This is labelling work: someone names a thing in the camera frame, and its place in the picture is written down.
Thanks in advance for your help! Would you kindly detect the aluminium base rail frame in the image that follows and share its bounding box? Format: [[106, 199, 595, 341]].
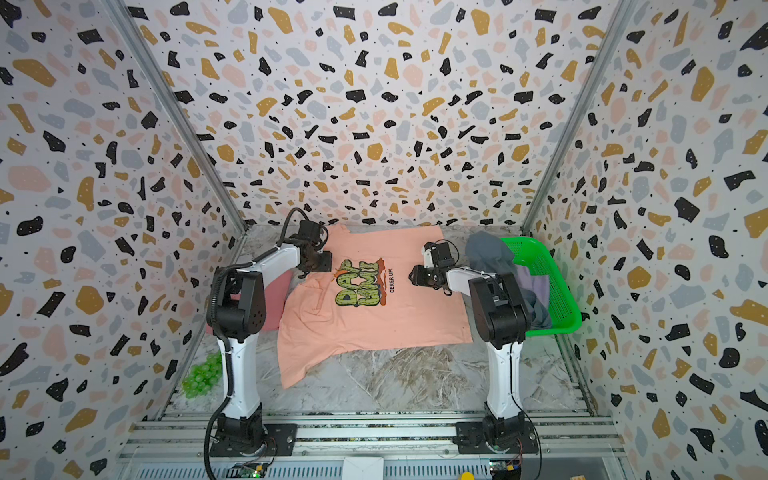
[[117, 410, 634, 479]]

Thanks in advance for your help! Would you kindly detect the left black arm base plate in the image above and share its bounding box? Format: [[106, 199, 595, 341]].
[[209, 422, 298, 458]]

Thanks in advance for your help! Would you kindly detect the aluminium corner post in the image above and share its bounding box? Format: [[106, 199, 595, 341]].
[[103, 0, 247, 236], [521, 0, 637, 236]]

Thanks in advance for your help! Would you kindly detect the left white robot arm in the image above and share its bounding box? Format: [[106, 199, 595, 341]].
[[206, 219, 332, 454]]

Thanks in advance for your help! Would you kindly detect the grey t-shirt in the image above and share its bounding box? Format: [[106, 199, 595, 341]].
[[465, 231, 551, 330]]

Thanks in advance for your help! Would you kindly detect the right circuit board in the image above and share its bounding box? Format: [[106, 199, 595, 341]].
[[489, 459, 522, 480]]

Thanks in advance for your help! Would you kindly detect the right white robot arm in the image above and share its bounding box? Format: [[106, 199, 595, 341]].
[[409, 237, 531, 452]]

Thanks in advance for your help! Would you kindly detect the peach graphic t-shirt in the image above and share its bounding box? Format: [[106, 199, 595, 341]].
[[277, 225, 472, 389]]

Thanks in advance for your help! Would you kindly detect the left aluminium corner post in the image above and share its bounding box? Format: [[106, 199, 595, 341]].
[[103, 0, 247, 236]]

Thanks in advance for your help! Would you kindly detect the green plastic ball cluster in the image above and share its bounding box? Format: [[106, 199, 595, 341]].
[[182, 353, 223, 399]]

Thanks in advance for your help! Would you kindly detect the right aluminium corner post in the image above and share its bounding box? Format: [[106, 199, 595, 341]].
[[521, 0, 637, 236]]

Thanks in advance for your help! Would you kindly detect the left green circuit board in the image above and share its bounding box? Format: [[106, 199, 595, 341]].
[[227, 463, 269, 479]]

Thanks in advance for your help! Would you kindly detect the lavender t-shirt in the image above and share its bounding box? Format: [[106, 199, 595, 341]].
[[515, 265, 550, 310]]

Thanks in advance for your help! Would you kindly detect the white centre bracket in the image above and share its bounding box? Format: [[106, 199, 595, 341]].
[[342, 457, 385, 480]]

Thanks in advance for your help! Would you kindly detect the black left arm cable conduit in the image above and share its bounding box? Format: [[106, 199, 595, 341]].
[[202, 207, 310, 480]]

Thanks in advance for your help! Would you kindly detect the green plastic laundry basket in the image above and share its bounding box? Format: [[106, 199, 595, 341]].
[[502, 237, 582, 337]]

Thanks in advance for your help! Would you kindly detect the folded maroon t-shirt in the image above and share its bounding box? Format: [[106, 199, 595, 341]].
[[262, 271, 293, 332]]

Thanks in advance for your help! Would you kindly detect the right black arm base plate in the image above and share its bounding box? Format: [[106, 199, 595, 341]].
[[452, 419, 539, 455]]

